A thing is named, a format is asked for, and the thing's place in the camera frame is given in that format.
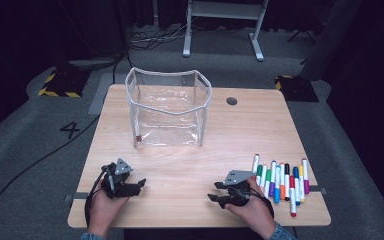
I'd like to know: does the white metal table frame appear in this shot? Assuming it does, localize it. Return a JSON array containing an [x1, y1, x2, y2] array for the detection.
[[182, 0, 270, 62]]

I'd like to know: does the black yellow striped base plate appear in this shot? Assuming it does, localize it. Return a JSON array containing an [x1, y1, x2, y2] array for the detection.
[[274, 75, 319, 103], [38, 68, 91, 99]]

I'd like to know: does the dark blue capped marker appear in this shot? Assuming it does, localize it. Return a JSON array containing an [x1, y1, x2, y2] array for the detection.
[[292, 166, 302, 206]]

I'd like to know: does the clear plastic pouch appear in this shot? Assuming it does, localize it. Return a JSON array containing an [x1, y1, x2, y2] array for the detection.
[[124, 66, 213, 148]]

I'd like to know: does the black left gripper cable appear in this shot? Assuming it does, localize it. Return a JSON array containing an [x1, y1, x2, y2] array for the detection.
[[84, 165, 112, 228]]

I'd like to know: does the long black floor cable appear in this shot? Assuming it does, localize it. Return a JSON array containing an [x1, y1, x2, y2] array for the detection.
[[0, 114, 102, 234]]

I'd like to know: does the bundle of floor cables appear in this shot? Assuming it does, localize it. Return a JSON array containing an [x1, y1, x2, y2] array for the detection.
[[129, 23, 201, 52]]

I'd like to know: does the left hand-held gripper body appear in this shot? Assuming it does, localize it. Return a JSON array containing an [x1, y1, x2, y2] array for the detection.
[[100, 157, 135, 200]]

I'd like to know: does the grey flat stand base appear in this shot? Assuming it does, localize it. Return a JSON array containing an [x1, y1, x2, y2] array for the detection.
[[68, 57, 123, 72]]

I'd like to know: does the black capped marker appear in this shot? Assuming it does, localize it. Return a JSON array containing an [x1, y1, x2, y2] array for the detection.
[[284, 162, 291, 202]]

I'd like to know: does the light blue capped marker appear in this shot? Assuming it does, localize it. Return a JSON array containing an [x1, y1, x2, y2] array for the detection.
[[273, 165, 281, 205]]

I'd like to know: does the grey drape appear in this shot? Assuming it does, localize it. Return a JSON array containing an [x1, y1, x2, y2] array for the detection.
[[300, 0, 364, 82]]

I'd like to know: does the black tripod stand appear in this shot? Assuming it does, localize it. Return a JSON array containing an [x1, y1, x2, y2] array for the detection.
[[286, 29, 318, 44]]

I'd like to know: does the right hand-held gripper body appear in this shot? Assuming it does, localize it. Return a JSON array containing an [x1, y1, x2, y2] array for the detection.
[[218, 169, 258, 210]]

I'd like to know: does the red capped marker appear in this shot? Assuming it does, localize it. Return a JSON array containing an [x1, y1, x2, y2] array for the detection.
[[289, 175, 297, 218]]

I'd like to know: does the dark green capped marker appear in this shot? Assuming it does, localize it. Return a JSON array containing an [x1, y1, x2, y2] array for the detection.
[[255, 164, 264, 187]]

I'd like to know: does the grey tape strip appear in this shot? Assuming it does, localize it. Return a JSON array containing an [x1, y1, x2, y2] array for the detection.
[[308, 185, 328, 195], [64, 192, 90, 203]]

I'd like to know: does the purple capped marker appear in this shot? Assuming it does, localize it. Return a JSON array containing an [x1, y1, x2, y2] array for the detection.
[[269, 160, 277, 198]]

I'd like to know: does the bright green capped marker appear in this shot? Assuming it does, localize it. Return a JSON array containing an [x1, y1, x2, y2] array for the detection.
[[263, 169, 272, 199]]

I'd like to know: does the person's right hand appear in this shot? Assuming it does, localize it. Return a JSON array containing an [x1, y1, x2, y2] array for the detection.
[[224, 175, 278, 240]]

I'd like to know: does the orange capped marker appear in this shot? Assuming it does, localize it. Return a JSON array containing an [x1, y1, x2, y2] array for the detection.
[[279, 162, 286, 201]]

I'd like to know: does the person's left hand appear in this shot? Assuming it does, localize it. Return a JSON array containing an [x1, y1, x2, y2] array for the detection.
[[87, 181, 130, 238]]

